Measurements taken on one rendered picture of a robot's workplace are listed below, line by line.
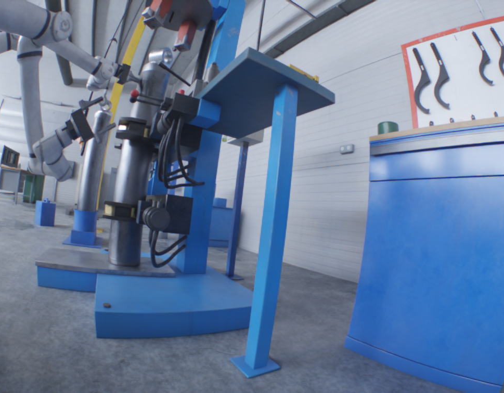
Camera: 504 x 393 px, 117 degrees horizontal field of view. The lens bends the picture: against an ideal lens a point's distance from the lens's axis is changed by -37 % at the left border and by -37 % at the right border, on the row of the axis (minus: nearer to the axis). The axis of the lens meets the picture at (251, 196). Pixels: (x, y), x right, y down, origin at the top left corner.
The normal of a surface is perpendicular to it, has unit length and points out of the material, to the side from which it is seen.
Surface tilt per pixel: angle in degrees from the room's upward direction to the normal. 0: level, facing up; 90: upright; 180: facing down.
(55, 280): 90
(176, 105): 90
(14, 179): 90
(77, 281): 90
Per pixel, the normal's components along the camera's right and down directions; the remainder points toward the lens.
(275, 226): 0.54, 0.00
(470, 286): -0.83, -0.14
